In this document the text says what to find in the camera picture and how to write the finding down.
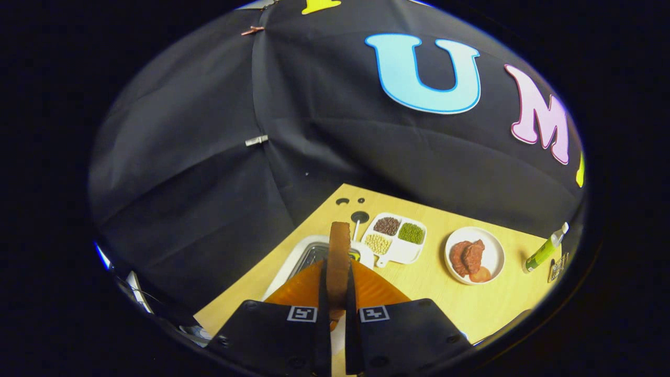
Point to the brown meat slice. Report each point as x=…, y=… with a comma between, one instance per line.
x=475, y=255
x=458, y=259

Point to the white divided dish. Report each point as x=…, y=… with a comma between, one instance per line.
x=400, y=252

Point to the pile of yellow beans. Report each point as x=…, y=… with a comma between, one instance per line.
x=378, y=244

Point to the pile of brown beans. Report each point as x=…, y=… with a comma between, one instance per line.
x=387, y=226

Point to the orange carrot slice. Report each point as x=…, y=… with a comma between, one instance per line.
x=480, y=275

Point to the white toaster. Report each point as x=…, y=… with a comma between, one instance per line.
x=314, y=239

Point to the pile of green beans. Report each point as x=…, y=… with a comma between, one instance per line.
x=411, y=233

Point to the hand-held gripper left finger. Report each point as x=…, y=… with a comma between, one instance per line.
x=272, y=335

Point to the orange clip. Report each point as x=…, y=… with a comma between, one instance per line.
x=253, y=30

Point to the green label plastic bottle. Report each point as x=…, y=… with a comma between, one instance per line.
x=542, y=254

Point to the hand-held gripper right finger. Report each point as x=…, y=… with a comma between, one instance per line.
x=408, y=335

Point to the black backdrop cloth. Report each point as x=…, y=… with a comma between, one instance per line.
x=209, y=131

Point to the silver clip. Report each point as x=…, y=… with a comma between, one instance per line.
x=256, y=140

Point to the toasted bread slice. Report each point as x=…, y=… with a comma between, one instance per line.
x=338, y=262

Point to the white round plate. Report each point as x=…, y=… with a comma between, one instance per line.
x=494, y=251

